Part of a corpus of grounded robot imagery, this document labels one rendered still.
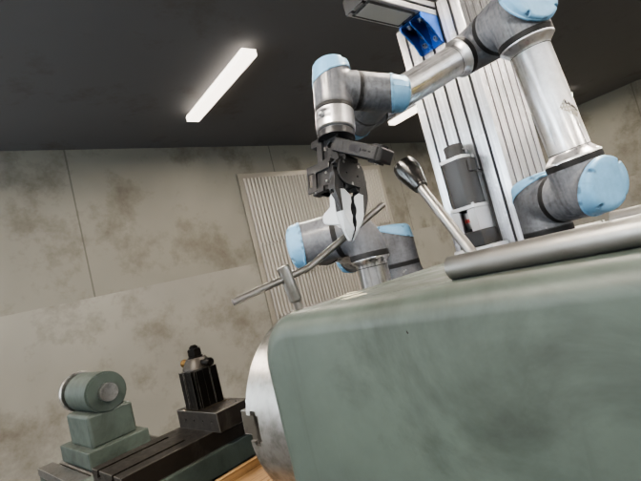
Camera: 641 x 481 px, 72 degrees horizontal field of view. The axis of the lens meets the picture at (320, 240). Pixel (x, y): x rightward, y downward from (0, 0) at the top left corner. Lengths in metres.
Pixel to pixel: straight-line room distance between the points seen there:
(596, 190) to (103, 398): 1.52
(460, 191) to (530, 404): 1.07
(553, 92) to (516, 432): 0.83
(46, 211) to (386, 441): 4.64
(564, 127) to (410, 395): 0.79
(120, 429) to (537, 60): 1.63
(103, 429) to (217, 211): 3.92
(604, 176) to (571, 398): 0.76
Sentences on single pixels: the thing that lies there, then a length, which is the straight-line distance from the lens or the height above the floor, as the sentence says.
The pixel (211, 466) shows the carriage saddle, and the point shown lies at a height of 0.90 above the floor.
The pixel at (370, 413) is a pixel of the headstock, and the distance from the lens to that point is 0.45.
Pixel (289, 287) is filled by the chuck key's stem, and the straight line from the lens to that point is 0.74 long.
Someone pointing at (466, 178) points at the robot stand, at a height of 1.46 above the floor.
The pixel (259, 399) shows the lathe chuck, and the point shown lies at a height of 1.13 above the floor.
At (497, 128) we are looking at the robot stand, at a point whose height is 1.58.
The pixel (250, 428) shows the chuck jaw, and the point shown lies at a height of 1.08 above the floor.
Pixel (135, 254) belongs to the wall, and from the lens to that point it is 4.96.
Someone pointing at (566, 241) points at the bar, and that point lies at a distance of 0.37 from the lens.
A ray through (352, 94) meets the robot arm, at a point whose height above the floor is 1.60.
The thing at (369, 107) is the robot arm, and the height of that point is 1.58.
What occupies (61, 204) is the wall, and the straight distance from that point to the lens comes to 4.96.
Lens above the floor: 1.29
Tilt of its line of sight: 4 degrees up
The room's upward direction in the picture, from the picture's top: 14 degrees counter-clockwise
